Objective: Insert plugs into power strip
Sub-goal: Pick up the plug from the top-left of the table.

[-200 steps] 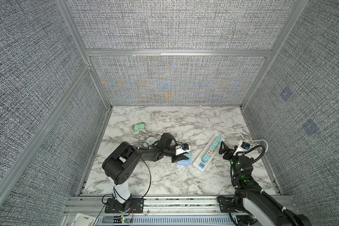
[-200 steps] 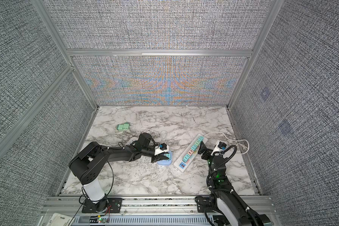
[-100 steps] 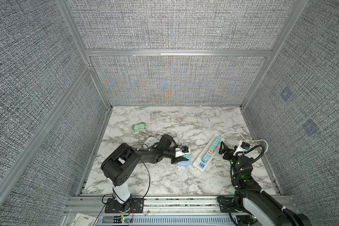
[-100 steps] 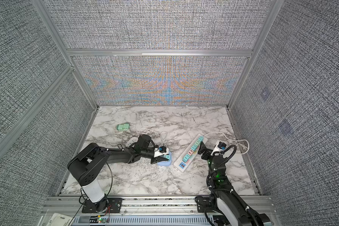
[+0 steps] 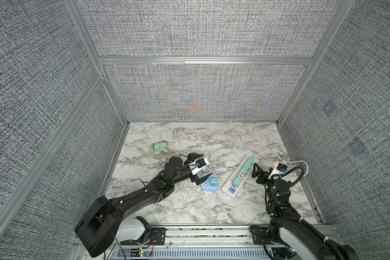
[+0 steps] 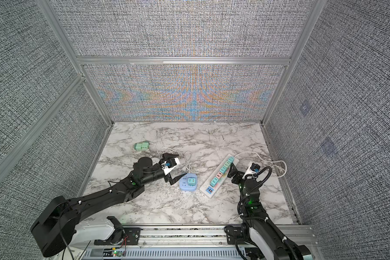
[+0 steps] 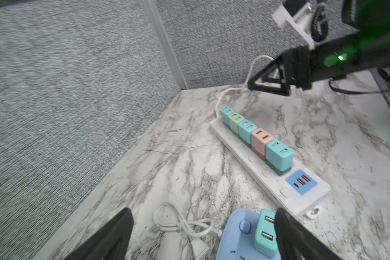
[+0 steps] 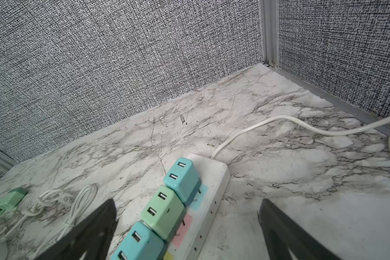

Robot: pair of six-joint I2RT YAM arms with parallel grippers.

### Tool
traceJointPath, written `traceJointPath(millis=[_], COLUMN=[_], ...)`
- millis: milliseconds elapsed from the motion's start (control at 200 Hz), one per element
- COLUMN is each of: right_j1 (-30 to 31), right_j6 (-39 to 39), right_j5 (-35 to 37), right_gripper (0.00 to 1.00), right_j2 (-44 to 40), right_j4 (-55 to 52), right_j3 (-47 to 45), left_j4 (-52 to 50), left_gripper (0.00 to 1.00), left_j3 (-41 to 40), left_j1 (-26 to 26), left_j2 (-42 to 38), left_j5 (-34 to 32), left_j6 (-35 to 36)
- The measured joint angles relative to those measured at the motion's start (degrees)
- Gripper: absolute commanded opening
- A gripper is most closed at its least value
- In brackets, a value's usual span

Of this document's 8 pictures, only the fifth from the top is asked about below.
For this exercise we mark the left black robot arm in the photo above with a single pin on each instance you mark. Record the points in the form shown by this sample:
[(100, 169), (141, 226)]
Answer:
[(98, 226)]

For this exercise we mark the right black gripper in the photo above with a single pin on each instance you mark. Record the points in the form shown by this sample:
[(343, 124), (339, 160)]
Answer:
[(265, 176)]

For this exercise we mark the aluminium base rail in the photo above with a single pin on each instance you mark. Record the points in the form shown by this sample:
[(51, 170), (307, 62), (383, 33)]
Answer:
[(193, 242)]

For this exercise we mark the blue square power strip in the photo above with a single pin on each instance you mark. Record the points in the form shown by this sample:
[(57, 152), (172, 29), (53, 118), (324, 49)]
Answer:
[(206, 185)]

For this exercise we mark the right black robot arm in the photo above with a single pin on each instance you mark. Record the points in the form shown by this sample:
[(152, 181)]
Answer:
[(288, 233)]

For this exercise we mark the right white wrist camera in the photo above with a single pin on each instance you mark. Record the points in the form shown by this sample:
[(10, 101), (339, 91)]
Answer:
[(278, 171)]

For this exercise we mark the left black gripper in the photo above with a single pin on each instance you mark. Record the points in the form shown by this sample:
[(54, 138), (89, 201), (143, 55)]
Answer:
[(194, 179)]

